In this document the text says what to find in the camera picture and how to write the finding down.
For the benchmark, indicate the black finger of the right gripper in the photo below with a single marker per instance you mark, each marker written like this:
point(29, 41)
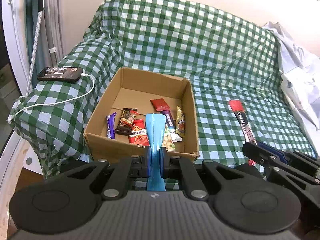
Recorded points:
point(293, 170)

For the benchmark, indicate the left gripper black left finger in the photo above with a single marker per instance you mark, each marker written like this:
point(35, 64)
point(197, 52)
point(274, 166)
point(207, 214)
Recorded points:
point(111, 181)

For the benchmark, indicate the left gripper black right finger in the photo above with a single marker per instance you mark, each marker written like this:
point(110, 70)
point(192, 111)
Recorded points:
point(197, 181)

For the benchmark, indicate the red Nescafe stick packet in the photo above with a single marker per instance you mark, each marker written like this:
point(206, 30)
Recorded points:
point(242, 118)

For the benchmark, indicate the sachima snack pack green label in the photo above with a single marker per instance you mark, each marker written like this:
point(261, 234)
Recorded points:
point(167, 140)

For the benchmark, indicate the red snack packet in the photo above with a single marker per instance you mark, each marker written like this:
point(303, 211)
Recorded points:
point(139, 135)

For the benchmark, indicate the purple Milka chocolate bar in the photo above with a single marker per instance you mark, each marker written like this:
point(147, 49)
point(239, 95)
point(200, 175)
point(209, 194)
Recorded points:
point(110, 120)

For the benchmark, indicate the dark brown chocolate bar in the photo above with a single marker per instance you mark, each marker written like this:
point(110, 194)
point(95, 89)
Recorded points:
point(126, 121)

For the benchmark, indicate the purple white stick packet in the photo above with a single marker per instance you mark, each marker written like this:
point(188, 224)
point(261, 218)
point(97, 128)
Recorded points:
point(171, 126)

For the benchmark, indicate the yellow wafer bar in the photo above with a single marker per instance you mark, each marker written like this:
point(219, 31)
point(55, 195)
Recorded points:
point(180, 122)

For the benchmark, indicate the light blue stick packet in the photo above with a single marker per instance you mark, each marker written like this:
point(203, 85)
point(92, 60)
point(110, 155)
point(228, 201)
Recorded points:
point(155, 124)

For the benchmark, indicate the small red orange candy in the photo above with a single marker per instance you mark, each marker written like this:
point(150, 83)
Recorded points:
point(159, 105)

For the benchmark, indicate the open cardboard box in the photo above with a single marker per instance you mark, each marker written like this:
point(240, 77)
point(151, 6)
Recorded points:
point(133, 88)

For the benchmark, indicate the white rumpled cloth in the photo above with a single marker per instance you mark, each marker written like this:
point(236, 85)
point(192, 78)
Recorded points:
point(299, 70)

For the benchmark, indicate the green white checkered sofa cover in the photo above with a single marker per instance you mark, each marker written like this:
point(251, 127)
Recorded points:
point(223, 56)

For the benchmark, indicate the black smartphone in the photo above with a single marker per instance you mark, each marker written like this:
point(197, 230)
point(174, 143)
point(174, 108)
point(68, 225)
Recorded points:
point(61, 74)

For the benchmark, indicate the grey curtain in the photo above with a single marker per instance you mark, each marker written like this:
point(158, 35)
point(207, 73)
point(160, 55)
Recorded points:
point(52, 17)

